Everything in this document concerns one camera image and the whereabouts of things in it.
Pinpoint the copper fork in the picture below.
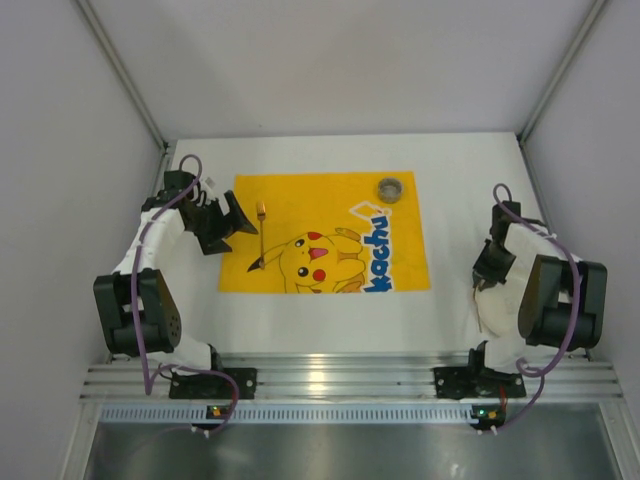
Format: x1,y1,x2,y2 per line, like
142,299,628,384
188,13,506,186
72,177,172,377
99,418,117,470
256,201,266,270

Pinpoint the white paper plate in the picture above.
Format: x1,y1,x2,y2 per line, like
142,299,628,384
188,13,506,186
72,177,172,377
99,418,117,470
477,279,526,337

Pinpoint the yellow Pikachu placemat cloth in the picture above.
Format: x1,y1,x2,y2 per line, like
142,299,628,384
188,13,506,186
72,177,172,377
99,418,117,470
219,171,431,294

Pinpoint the small grey cup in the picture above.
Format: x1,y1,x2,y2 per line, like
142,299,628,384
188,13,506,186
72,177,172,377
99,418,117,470
377,177,404,205

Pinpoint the copper spoon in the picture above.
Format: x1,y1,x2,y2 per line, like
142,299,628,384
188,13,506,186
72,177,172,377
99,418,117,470
472,286,484,334

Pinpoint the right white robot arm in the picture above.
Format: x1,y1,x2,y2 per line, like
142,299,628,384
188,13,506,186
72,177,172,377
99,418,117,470
472,200,608,372

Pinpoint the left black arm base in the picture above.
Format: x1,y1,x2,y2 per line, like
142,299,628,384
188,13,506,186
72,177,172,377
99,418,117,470
151,365,258,400

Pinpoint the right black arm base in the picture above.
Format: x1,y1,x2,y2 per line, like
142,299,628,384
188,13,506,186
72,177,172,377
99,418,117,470
433,341,526,400

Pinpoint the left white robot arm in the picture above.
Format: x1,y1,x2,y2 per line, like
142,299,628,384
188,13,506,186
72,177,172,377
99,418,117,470
93,170,258,371

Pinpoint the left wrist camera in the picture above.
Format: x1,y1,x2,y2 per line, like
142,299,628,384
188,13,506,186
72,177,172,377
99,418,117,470
199,177,216,196

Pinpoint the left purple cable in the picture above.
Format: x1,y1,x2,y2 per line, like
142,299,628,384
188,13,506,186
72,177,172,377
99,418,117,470
129,153,239,436

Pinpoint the perforated grey cable duct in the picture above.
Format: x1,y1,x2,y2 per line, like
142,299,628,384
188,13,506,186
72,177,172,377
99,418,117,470
100,404,504,425

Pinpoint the aluminium mounting rail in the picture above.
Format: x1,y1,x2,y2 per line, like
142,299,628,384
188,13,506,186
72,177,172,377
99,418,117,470
80,350,623,403

